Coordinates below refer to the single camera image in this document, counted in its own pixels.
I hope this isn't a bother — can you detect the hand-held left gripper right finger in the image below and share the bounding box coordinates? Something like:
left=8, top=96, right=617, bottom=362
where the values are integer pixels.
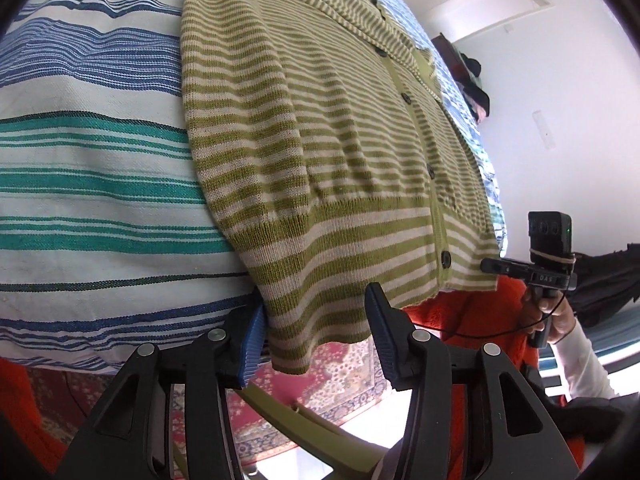
left=364, top=283, right=583, bottom=480

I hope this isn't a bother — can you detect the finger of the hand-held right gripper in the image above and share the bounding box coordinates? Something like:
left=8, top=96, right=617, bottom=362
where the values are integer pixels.
left=481, top=258, right=532, bottom=277

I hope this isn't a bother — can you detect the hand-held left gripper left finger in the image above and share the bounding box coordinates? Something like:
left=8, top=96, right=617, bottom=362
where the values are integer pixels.
left=55, top=304, right=267, bottom=480

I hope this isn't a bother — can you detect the green striped knit cardigan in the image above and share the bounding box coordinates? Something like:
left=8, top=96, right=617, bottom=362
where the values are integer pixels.
left=181, top=0, right=501, bottom=376

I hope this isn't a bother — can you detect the person's right forearm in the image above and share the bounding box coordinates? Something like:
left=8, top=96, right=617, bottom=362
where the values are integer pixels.
left=549, top=319, right=627, bottom=405

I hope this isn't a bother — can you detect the pile of clothes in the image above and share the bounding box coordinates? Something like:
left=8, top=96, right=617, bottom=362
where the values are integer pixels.
left=457, top=52, right=492, bottom=124

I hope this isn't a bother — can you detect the person's right hand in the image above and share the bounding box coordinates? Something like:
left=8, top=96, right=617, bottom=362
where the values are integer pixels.
left=522, top=287, right=576, bottom=346

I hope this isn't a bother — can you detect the orange fuzzy blanket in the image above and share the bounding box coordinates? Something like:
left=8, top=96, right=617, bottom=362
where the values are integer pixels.
left=0, top=275, right=586, bottom=480

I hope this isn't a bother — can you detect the red patterned rug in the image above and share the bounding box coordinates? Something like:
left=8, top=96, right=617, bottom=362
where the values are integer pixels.
left=20, top=340, right=391, bottom=461

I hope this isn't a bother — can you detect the dark cloth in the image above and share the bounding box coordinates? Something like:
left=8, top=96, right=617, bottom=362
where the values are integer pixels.
left=567, top=244, right=640, bottom=329

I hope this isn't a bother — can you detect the person's dark clothing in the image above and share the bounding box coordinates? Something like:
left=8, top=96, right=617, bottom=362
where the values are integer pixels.
left=547, top=394, right=628, bottom=445

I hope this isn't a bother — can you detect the blue striped bedspread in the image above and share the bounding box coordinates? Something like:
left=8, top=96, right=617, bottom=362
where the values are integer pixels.
left=0, top=0, right=508, bottom=376

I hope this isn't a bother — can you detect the thin black cable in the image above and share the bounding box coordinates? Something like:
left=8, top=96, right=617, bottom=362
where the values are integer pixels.
left=445, top=287, right=576, bottom=339

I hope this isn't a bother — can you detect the olive green furniture frame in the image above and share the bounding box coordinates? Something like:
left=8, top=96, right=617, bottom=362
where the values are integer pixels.
left=170, top=385, right=391, bottom=480

